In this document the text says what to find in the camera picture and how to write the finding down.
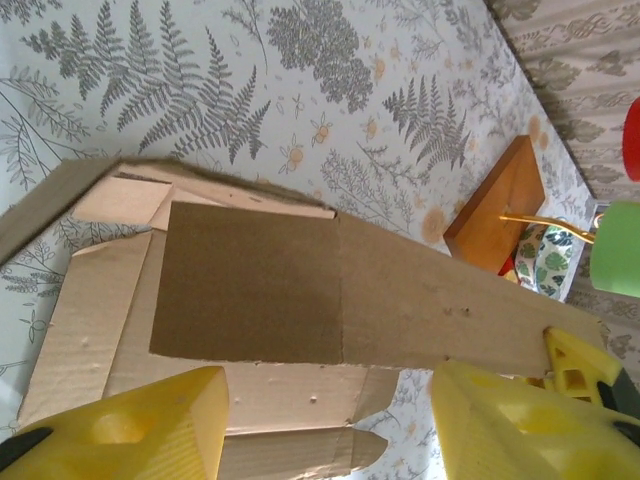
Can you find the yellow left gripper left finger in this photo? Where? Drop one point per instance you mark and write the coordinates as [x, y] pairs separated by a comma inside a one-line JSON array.
[[125, 440]]

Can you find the leaf-patterned bowl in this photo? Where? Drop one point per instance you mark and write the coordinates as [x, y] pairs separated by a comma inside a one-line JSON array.
[[550, 265]]

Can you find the yellow round toy piece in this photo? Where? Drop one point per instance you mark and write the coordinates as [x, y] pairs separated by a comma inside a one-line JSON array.
[[511, 278]]

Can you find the brown cardboard box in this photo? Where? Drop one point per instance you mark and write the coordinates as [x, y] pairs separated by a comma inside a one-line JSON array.
[[250, 275]]

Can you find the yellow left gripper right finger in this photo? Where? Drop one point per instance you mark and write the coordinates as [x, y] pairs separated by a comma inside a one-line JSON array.
[[500, 440]]

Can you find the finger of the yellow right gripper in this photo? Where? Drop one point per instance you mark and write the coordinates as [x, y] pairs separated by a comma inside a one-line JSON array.
[[595, 367]]

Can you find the green plastic goblet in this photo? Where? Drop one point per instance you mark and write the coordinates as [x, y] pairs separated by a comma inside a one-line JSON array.
[[620, 250]]

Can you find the wooden stand base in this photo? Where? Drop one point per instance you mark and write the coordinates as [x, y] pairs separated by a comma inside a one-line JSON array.
[[500, 220]]

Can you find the red plastic goblet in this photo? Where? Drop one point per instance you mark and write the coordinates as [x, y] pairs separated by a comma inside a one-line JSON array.
[[634, 140]]

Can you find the small red plate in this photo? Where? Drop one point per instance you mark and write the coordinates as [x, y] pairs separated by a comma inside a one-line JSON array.
[[506, 265]]

